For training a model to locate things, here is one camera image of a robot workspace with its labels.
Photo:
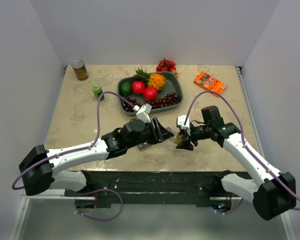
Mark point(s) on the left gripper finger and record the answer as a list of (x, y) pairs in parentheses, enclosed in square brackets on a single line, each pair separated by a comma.
[(164, 135), (158, 126)]

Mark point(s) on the red pomegranate left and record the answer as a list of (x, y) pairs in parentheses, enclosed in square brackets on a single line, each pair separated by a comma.
[(138, 87)]

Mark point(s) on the red pomegranate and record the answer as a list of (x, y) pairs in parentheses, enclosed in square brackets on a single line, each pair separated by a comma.
[(138, 87), (150, 94)]

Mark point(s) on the tin can fruit label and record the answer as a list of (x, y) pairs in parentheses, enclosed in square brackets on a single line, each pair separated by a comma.
[(80, 69)]

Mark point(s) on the dark red grape bunch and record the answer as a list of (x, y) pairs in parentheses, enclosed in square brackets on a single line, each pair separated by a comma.
[(170, 99)]

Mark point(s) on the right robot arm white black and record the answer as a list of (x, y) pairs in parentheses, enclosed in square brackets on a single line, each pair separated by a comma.
[(270, 191)]

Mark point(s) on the green lime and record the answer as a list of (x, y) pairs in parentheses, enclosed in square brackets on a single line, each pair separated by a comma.
[(126, 88)]

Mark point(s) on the black base frame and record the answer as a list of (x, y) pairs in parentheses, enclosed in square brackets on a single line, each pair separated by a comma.
[(152, 188)]

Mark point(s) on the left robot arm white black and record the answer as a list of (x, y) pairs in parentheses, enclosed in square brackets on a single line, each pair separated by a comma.
[(43, 169)]

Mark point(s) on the green capped small bottle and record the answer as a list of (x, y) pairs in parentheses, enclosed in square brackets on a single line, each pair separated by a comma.
[(97, 91)]

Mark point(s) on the grey weekly pill organizer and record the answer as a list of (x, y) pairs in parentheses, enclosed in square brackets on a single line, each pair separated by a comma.
[(143, 146)]

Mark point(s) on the aluminium rail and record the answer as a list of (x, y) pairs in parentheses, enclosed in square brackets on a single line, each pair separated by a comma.
[(54, 194)]

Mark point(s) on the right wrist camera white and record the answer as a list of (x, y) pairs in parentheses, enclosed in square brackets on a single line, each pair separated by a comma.
[(182, 122)]

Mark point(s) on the clear pill bottle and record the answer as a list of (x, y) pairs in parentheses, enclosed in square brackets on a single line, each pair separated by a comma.
[(180, 138)]

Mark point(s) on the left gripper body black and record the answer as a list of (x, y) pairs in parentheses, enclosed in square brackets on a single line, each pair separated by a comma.
[(149, 134)]

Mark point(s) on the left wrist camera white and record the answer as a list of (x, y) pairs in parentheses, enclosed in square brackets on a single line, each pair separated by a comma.
[(142, 113)]

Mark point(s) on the red pomegranate right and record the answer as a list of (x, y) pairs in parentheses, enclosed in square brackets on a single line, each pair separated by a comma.
[(150, 94)]

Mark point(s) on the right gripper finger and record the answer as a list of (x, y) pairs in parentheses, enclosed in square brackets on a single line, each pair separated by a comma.
[(185, 145), (194, 142)]

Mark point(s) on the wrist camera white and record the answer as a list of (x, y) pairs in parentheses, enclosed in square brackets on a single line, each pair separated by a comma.
[(182, 122), (142, 113)]

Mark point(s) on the orange snack box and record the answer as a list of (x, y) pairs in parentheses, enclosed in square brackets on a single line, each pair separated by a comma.
[(210, 83)]

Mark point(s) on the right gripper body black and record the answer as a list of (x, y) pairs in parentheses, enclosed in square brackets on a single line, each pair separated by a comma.
[(200, 132)]

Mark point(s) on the orange toy pineapple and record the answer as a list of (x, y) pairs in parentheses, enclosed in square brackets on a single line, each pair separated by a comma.
[(153, 80)]

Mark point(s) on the grey fruit tray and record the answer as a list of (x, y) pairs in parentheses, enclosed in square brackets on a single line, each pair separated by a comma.
[(172, 85)]

